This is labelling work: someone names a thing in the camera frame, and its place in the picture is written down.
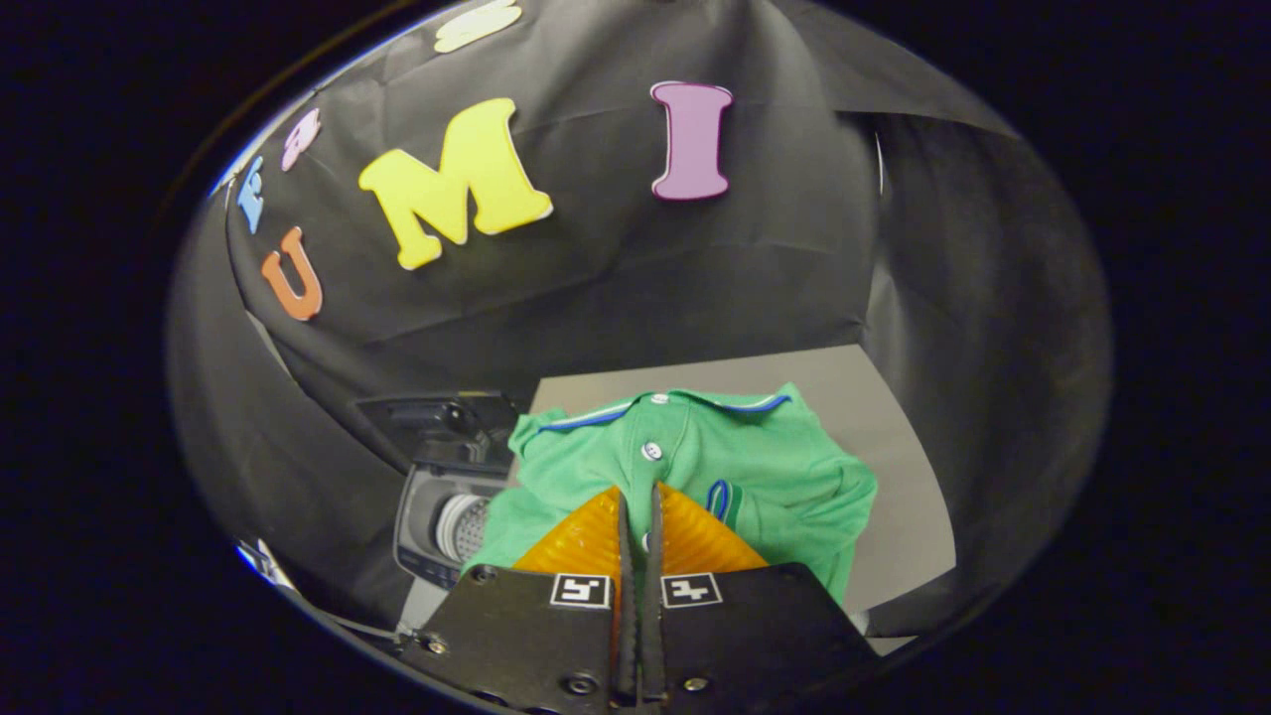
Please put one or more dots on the dark grey washing machine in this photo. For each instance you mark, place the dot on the dark grey washing machine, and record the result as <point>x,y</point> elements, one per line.
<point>422,516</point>

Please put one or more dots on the dark washing machine lid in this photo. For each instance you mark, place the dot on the dark washing machine lid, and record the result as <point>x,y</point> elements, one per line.
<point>437,417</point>

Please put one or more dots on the small grey cabinet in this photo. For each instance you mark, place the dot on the small grey cabinet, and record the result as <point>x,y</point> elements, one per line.
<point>894,516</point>

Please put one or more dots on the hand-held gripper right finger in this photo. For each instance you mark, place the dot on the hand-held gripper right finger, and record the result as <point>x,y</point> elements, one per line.
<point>755,636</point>

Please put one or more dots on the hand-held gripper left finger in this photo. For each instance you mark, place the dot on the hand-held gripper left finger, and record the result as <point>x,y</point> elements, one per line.
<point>536,636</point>

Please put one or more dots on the green polo shirt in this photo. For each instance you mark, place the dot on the green polo shirt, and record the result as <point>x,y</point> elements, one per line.
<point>755,457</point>

